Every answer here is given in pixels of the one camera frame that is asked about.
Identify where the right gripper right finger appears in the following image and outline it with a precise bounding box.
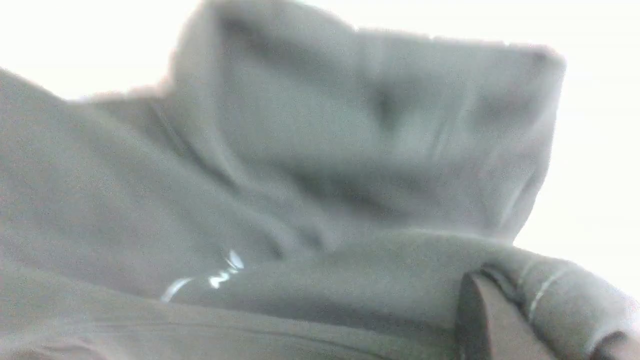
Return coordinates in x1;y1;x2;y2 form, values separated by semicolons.
592;332;640;360

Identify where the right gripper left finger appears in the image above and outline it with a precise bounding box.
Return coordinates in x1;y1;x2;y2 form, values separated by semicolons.
454;272;556;360

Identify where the dark gray long-sleeve shirt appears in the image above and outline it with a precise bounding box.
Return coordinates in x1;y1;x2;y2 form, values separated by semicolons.
1;0;639;360

